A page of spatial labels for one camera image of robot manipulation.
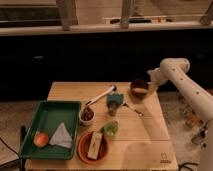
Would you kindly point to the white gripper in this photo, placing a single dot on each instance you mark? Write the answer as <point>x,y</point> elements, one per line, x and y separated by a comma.
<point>154,82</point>

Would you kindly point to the yellow banana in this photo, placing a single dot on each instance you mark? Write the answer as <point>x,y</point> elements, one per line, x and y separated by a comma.
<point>140,90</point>

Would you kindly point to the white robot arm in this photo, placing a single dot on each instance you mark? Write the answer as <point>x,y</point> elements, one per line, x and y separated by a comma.
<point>175,70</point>

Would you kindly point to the metal spoon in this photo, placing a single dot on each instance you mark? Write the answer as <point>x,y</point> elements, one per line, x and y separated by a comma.
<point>140,114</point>

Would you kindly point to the teal topped cup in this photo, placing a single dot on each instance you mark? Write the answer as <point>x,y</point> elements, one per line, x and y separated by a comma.
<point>114,101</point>

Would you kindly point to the spice bottle rack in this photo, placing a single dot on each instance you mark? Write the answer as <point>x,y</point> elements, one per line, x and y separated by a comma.
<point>192,119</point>

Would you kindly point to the green plastic cup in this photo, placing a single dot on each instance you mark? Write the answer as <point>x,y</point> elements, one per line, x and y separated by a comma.
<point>110,129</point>

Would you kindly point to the white cup with brown contents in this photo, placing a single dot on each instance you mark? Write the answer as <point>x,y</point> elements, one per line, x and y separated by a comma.
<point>86,116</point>

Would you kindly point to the beige rectangular block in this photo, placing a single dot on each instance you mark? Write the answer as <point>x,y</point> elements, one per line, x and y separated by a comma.
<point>94,145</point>

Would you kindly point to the orange plate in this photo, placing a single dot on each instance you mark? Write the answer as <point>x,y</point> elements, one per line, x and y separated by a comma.
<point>83,147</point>

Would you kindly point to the white folded cloth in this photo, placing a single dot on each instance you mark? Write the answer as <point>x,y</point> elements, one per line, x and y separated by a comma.
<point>61,137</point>

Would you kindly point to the green plastic tray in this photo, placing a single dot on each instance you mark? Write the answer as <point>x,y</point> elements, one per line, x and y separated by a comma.
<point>47,118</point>

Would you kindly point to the red apple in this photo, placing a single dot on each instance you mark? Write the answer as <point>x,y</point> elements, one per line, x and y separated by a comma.
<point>41,140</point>

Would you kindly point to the wooden railing beam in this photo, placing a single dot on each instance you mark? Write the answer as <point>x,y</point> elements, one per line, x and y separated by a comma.
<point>102,28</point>

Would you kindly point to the white handled brush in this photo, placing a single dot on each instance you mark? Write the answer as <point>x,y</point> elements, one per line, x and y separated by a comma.
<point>109,90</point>

